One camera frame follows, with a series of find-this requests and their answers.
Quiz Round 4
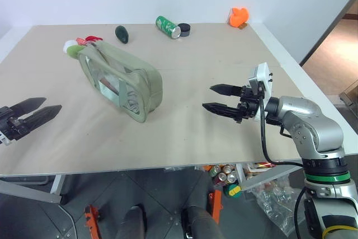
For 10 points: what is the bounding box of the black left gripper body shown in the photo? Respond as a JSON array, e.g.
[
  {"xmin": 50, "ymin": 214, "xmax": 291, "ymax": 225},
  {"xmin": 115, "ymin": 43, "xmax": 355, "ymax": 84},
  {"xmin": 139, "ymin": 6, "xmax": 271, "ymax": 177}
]
[{"xmin": 0, "ymin": 106, "xmax": 25, "ymax": 142}]

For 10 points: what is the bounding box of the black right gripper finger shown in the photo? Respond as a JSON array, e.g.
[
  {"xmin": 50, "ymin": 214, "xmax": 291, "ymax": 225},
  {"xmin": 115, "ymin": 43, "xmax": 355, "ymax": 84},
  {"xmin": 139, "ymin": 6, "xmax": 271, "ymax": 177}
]
[
  {"xmin": 201, "ymin": 102, "xmax": 241, "ymax": 120},
  {"xmin": 210, "ymin": 83, "xmax": 243, "ymax": 97}
]

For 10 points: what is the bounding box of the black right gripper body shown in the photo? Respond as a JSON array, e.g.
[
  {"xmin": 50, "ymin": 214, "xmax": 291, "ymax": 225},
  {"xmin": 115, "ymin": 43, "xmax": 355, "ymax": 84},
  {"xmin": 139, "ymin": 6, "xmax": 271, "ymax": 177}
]
[{"xmin": 235, "ymin": 83, "xmax": 266, "ymax": 124}]

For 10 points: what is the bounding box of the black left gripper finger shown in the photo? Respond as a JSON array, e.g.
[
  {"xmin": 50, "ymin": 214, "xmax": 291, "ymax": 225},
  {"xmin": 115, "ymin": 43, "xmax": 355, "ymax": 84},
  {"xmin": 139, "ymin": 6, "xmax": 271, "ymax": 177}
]
[
  {"xmin": 10, "ymin": 97, "xmax": 48, "ymax": 119},
  {"xmin": 17, "ymin": 105, "xmax": 63, "ymax": 137}
]

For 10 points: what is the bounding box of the bin of cans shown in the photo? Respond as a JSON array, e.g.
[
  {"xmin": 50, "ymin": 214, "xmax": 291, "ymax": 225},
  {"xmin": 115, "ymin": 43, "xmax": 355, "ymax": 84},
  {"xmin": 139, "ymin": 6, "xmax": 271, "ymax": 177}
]
[{"xmin": 235, "ymin": 161, "xmax": 305, "ymax": 193}]

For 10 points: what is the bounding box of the olive green zip pouch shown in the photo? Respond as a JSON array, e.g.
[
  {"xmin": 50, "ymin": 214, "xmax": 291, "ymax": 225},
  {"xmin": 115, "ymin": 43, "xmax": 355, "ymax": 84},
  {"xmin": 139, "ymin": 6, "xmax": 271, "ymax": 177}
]
[{"xmin": 77, "ymin": 40, "xmax": 164, "ymax": 124}]

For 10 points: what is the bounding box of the white table leg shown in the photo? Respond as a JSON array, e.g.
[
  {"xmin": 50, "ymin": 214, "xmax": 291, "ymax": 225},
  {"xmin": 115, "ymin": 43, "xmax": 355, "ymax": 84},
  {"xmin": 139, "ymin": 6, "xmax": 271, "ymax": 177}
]
[{"xmin": 50, "ymin": 174, "xmax": 67, "ymax": 195}]

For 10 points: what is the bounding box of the green fuzzy item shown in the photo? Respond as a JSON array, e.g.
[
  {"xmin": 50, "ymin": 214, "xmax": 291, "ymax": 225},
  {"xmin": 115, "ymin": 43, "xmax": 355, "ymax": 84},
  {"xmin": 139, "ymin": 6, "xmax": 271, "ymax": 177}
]
[{"xmin": 66, "ymin": 44, "xmax": 85, "ymax": 59}]

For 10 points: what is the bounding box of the grey metal beam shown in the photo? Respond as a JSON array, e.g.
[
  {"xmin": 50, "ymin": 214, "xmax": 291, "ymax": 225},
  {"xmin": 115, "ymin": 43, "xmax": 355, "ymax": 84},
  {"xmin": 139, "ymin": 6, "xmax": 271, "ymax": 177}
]
[{"xmin": 0, "ymin": 180, "xmax": 63, "ymax": 204}]

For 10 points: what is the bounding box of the white round fuzzy item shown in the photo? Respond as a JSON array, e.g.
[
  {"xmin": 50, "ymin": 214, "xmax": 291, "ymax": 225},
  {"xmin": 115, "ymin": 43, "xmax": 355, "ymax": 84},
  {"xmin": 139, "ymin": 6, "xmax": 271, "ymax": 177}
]
[{"xmin": 63, "ymin": 40, "xmax": 78, "ymax": 54}]

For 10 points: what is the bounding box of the black round container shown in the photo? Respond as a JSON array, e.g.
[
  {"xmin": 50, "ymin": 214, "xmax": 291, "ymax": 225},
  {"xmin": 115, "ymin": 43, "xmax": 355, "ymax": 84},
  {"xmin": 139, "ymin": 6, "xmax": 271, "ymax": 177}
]
[{"xmin": 177, "ymin": 23, "xmax": 192, "ymax": 38}]

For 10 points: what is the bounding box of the green and yellow toy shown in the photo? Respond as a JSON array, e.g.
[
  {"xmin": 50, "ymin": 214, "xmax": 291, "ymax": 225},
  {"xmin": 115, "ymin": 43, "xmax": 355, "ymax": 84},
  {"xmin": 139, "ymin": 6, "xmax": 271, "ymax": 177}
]
[{"xmin": 223, "ymin": 184, "xmax": 242, "ymax": 199}]

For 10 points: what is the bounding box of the red plastic item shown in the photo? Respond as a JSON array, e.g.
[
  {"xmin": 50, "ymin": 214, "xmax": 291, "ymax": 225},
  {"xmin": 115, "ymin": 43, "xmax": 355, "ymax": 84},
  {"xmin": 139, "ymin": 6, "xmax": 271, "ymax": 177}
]
[{"xmin": 83, "ymin": 35, "xmax": 105, "ymax": 45}]

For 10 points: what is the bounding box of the orange metal stand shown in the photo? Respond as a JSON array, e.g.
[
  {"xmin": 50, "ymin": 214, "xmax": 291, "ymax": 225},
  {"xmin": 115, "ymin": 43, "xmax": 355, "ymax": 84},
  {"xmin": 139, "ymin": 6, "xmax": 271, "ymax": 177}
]
[
  {"xmin": 207, "ymin": 189, "xmax": 224, "ymax": 225},
  {"xmin": 84, "ymin": 204, "xmax": 103, "ymax": 239}
]

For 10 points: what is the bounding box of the brown cardboard box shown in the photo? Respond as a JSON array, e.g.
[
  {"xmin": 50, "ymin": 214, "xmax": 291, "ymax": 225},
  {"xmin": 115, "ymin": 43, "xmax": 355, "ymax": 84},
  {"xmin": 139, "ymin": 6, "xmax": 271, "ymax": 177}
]
[{"xmin": 338, "ymin": 77, "xmax": 358, "ymax": 109}]

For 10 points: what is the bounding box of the clear plastic bag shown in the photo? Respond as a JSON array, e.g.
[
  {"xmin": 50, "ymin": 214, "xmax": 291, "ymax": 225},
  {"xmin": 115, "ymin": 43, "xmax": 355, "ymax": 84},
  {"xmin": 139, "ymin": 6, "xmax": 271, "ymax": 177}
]
[{"xmin": 251, "ymin": 185, "xmax": 302, "ymax": 235}]

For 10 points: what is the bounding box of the dark green avocado toy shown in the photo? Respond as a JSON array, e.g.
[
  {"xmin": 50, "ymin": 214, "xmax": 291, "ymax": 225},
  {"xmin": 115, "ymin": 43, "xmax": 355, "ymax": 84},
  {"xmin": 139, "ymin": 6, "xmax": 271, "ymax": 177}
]
[{"xmin": 115, "ymin": 25, "xmax": 130, "ymax": 45}]

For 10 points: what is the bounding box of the dark rounded shape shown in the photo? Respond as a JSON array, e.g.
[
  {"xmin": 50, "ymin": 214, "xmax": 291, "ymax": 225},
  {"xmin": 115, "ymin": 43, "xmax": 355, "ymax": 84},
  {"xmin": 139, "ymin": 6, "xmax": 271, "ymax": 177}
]
[
  {"xmin": 120, "ymin": 205, "xmax": 148, "ymax": 239},
  {"xmin": 181, "ymin": 205, "xmax": 225, "ymax": 239}
]

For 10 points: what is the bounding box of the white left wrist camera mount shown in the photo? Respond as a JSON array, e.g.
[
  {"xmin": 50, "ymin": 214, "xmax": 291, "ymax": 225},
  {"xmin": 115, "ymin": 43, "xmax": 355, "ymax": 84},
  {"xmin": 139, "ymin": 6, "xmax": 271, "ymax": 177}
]
[{"xmin": 0, "ymin": 130, "xmax": 12, "ymax": 147}]

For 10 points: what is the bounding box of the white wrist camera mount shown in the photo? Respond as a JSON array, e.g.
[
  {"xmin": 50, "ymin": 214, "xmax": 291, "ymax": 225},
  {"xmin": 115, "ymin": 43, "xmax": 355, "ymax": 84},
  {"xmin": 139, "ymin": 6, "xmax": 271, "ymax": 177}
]
[
  {"xmin": 248, "ymin": 62, "xmax": 274, "ymax": 123},
  {"xmin": 0, "ymin": 130, "xmax": 12, "ymax": 147}
]

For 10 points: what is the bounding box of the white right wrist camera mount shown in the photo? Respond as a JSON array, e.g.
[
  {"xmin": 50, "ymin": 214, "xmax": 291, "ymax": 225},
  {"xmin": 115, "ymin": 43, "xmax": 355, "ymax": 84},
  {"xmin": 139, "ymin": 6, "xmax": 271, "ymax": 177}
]
[{"xmin": 248, "ymin": 62, "xmax": 274, "ymax": 123}]

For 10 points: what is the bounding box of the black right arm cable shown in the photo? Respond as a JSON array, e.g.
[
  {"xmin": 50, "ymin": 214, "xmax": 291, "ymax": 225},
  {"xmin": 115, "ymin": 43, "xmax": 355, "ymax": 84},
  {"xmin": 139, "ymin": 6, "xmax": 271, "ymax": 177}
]
[{"xmin": 258, "ymin": 93, "xmax": 304, "ymax": 167}]

